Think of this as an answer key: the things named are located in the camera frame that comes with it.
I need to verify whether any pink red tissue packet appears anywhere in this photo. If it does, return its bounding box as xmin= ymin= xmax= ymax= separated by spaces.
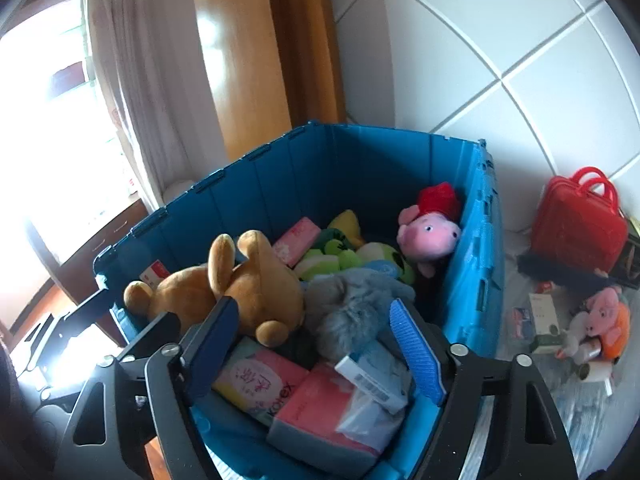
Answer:
xmin=267 ymin=363 xmax=406 ymax=479

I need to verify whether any small blue red packet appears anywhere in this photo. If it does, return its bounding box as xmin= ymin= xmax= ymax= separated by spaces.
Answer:
xmin=512 ymin=307 xmax=536 ymax=340

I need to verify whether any white pill bottle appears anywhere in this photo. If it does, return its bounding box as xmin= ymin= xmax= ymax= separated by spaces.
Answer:
xmin=576 ymin=360 xmax=614 ymax=384

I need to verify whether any white green carton box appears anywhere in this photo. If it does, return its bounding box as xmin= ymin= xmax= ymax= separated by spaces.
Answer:
xmin=529 ymin=294 xmax=564 ymax=354

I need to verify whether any long white toothpaste box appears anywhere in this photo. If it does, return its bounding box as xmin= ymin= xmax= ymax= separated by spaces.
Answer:
xmin=334 ymin=340 xmax=411 ymax=415

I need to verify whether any grey furry plush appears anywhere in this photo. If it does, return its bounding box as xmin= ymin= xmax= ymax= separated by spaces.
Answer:
xmin=304 ymin=268 xmax=416 ymax=363

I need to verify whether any pink tissue pack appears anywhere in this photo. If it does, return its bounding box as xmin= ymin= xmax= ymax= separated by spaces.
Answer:
xmin=272 ymin=217 xmax=321 ymax=268

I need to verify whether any blue plastic storage crate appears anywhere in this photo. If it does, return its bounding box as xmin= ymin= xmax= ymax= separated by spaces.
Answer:
xmin=91 ymin=120 xmax=507 ymax=480

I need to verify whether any black gift box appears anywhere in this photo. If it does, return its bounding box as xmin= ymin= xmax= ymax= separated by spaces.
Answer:
xmin=608 ymin=217 xmax=640 ymax=289

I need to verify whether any red toy suitcase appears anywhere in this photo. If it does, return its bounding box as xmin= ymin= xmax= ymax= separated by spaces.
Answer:
xmin=530 ymin=167 xmax=627 ymax=272

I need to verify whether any pink Kotex pad pack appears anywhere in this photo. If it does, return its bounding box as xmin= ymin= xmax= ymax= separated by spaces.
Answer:
xmin=213 ymin=337 xmax=309 ymax=426

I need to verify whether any white curtain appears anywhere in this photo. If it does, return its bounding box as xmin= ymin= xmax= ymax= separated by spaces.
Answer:
xmin=86 ymin=0 xmax=228 ymax=208

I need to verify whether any black fluffy duster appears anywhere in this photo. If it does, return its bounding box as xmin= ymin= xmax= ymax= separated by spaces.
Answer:
xmin=516 ymin=252 xmax=617 ymax=297

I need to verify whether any brown teddy bear plush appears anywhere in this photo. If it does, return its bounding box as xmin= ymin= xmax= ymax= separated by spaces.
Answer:
xmin=124 ymin=230 xmax=305 ymax=348

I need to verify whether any pig plush orange dress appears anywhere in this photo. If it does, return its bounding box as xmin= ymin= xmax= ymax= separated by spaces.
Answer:
xmin=586 ymin=287 xmax=631 ymax=362

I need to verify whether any white plush duck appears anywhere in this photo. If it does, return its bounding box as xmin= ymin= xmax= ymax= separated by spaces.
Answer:
xmin=554 ymin=311 xmax=589 ymax=360

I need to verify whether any pig plush red dress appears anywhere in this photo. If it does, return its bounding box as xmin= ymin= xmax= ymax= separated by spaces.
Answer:
xmin=396 ymin=182 xmax=461 ymax=278

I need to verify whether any white red carton box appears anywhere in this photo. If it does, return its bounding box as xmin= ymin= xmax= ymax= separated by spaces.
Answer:
xmin=139 ymin=260 xmax=170 ymax=290

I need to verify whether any green frog plush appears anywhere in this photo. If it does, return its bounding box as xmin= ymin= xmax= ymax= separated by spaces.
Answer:
xmin=294 ymin=209 xmax=416 ymax=285

